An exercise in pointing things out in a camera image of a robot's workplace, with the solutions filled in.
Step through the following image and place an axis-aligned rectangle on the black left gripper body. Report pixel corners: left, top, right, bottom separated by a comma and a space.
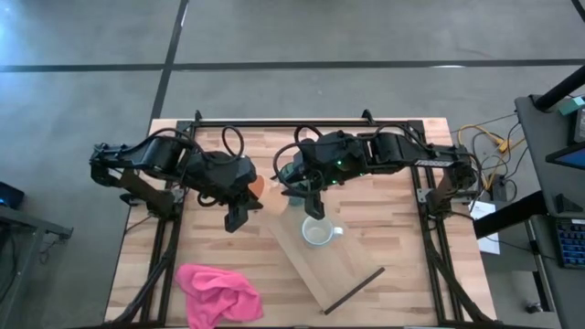
196, 153, 260, 207

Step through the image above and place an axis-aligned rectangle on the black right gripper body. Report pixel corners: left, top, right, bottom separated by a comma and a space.
292, 130, 367, 186

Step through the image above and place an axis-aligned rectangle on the white mug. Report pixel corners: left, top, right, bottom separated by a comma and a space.
300, 215, 345, 249

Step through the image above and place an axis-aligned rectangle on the teal translucent plastic cup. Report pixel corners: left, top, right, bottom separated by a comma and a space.
280, 162, 312, 207

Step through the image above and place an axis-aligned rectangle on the orange mug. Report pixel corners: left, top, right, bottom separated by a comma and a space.
249, 173, 290, 217

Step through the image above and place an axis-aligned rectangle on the light wooden shelf board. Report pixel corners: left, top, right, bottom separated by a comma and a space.
264, 182, 386, 316

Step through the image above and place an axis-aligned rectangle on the pink cloth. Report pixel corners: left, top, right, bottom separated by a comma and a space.
175, 262, 265, 329

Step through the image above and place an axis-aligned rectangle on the white paper sheet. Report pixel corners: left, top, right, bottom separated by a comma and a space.
469, 200, 502, 256

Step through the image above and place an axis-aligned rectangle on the black desk support bar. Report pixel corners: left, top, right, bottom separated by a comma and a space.
473, 189, 549, 241

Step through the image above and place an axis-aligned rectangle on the grey desk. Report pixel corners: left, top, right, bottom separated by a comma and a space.
514, 93, 585, 329

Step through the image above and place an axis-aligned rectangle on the grey side table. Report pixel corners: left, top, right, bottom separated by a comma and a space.
0, 205, 74, 329

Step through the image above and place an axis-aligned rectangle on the black device with blue light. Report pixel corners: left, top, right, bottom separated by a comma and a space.
0, 181, 27, 210

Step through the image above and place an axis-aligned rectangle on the tablet with blue screen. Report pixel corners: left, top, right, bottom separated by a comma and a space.
545, 141, 585, 171

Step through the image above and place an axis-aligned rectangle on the black pole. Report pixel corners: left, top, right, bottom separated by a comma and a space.
533, 63, 585, 112

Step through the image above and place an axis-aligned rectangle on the teal box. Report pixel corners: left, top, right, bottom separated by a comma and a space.
558, 94, 585, 116

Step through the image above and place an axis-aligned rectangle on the dark keyboard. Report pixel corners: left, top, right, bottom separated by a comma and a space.
555, 218, 585, 270

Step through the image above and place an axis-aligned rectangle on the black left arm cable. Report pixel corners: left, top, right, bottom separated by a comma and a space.
221, 125, 246, 159

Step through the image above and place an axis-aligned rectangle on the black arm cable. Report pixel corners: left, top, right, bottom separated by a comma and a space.
221, 125, 246, 159
272, 123, 326, 198

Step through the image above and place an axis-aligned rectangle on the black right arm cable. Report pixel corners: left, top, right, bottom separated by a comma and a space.
272, 123, 326, 198

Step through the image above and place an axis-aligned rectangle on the black aluminium table frame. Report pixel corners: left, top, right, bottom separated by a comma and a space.
104, 108, 497, 328

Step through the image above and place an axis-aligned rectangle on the yellow cable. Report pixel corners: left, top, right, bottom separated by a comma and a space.
458, 122, 527, 184

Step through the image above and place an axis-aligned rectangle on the black triangular bracket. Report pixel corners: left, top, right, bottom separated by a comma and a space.
554, 193, 584, 214

